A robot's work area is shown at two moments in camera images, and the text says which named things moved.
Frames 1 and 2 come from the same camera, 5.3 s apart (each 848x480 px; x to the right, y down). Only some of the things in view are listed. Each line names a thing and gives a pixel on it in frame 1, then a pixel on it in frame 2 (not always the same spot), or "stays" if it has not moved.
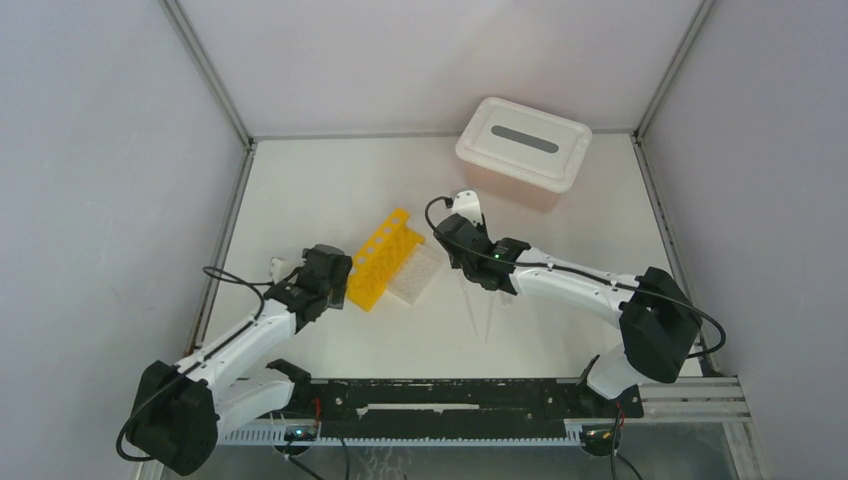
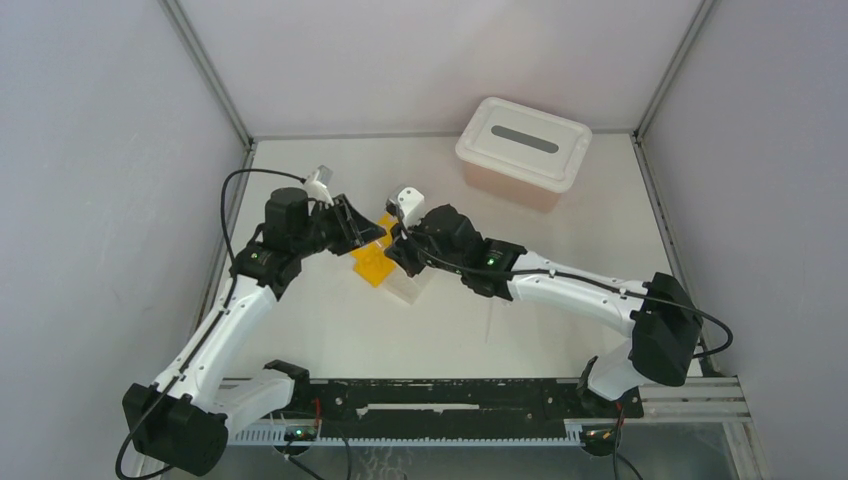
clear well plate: [415, 274] stays
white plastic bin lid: [539, 148] stays
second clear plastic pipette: [490, 309] stays
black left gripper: [338, 294] to [356, 229]
